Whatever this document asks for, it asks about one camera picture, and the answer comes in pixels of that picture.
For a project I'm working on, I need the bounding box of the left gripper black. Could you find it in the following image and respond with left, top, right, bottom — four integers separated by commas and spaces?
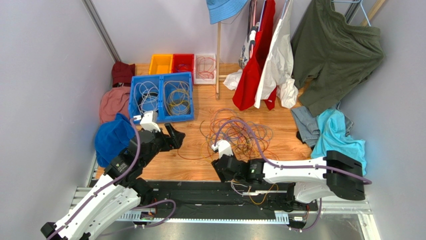
140, 122, 186, 168

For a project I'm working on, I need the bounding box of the red small bin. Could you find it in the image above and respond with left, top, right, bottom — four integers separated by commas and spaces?
171, 53, 195, 74

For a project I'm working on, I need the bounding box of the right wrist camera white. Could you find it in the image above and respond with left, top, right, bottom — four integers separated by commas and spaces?
211, 139, 234, 159

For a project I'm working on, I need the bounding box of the blue cable in red bin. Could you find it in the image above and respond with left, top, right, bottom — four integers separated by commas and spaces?
175, 63, 194, 74

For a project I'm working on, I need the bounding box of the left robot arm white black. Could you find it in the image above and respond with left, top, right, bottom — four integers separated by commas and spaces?
40, 123, 186, 240

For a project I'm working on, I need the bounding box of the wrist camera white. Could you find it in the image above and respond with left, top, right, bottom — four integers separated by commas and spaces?
133, 110, 161, 133
211, 139, 234, 159

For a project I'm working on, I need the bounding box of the white printed shirt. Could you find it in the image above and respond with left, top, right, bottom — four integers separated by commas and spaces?
223, 30, 255, 91

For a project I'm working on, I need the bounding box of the cyan cloth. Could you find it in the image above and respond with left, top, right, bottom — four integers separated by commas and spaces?
310, 109, 367, 176

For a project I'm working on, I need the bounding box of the tangled coloured cable pile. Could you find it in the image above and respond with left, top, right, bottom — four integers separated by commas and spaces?
176, 108, 284, 206

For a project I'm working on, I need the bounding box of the pink cloth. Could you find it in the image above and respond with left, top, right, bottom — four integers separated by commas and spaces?
98, 86, 131, 124

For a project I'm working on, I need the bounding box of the yellow small bin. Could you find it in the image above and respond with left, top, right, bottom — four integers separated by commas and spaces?
148, 54, 173, 75

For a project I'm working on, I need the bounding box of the white small bin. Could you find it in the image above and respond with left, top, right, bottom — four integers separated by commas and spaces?
194, 53, 217, 85

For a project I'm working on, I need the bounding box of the blue bucket hat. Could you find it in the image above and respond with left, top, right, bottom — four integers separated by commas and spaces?
205, 0, 248, 25

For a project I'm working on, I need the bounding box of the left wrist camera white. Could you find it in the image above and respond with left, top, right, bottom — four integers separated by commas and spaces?
133, 110, 161, 133

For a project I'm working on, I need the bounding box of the pink tank top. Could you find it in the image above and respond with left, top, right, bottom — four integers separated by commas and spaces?
253, 0, 299, 109

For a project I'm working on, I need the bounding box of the blue double bin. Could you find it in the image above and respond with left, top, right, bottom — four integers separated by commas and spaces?
128, 72, 195, 123

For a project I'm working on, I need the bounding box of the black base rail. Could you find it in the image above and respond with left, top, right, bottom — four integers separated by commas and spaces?
89, 179, 320, 221

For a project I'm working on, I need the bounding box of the dark red cloth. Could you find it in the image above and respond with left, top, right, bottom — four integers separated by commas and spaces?
111, 61, 136, 88

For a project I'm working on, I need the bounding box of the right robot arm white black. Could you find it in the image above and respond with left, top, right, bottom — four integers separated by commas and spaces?
211, 150, 368, 204

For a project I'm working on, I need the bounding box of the red garment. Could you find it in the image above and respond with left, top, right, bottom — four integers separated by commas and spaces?
232, 0, 276, 111

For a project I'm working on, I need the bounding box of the orange cable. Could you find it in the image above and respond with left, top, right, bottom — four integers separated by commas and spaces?
195, 55, 217, 81

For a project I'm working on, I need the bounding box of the grey cloth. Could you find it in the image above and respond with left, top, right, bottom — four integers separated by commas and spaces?
291, 102, 354, 148

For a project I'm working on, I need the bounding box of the blue cloth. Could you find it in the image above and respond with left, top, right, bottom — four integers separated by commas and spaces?
94, 113, 136, 168

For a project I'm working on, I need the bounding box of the metal corner post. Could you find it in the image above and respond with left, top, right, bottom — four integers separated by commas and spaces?
82, 0, 122, 62

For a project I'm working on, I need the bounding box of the olive green shirt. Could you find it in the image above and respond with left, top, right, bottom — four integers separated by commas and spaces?
291, 0, 385, 117

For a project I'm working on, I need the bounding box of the wooden rack pole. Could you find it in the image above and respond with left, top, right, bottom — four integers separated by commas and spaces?
215, 21, 222, 100

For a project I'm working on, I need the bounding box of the yellow cable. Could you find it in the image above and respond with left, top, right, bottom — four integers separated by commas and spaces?
163, 80, 192, 117

